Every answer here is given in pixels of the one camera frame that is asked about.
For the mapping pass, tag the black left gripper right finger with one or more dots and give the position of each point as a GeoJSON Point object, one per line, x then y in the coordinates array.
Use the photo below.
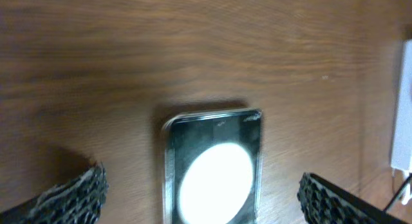
{"type": "Point", "coordinates": [323, 202]}

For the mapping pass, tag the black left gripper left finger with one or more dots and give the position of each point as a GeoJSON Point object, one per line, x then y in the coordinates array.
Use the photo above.
{"type": "Point", "coordinates": [78, 201]}

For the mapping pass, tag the white power strip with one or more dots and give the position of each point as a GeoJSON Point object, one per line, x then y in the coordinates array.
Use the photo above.
{"type": "Point", "coordinates": [401, 145]}

